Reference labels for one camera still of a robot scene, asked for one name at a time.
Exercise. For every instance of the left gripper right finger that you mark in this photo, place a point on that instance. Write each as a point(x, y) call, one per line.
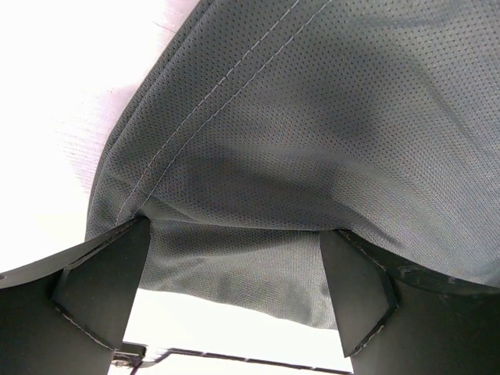
point(395, 316)

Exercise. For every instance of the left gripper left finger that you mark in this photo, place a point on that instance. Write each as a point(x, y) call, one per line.
point(67, 313)

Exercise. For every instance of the dark grey t-shirt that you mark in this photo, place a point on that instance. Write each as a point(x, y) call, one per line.
point(264, 123)

